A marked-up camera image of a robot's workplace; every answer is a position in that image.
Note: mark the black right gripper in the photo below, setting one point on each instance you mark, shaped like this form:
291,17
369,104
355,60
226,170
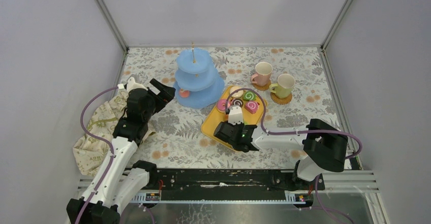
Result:
240,125

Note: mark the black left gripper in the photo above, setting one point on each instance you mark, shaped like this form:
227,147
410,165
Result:
156,94

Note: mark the red sugared pastry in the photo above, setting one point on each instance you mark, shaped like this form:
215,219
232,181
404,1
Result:
184,93

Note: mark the pink ceramic mug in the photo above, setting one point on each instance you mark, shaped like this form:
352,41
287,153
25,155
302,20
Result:
263,71

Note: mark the green ceramic mug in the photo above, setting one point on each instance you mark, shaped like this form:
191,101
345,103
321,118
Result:
283,86

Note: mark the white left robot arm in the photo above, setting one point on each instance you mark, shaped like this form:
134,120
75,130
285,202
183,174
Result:
106,197

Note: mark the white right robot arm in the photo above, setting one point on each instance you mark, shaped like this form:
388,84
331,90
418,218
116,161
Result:
325,146

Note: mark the yellow serving tray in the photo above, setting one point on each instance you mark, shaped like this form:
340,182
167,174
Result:
215,117

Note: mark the pink swirl roll cake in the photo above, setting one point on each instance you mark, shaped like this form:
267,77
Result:
251,106

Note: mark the chocolate swirl roll cake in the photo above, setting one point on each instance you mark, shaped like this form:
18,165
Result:
237,102

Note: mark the pink sprinkled donut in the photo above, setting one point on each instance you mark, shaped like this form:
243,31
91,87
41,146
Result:
223,105

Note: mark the blue three-tier cake stand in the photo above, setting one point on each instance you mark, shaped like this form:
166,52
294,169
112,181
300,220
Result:
197,73

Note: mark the green swirl roll cake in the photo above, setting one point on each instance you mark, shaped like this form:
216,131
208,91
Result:
249,96

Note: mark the white glazed donut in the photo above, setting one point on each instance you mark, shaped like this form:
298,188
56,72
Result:
236,92

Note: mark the woven rattan coaster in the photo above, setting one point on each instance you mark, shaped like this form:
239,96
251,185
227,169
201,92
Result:
261,88
281,101

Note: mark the floral tablecloth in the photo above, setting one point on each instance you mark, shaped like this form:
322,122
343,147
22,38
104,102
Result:
179,142

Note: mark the beige printed cloth bag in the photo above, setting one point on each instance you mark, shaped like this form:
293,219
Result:
89,152

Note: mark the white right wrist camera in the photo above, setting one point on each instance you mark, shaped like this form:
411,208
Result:
235,115

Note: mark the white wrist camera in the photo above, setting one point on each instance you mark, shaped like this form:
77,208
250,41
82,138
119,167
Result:
235,115
133,82

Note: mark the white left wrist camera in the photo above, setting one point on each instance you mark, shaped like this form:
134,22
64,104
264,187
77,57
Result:
133,82

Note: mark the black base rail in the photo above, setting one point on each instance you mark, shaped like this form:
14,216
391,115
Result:
228,184

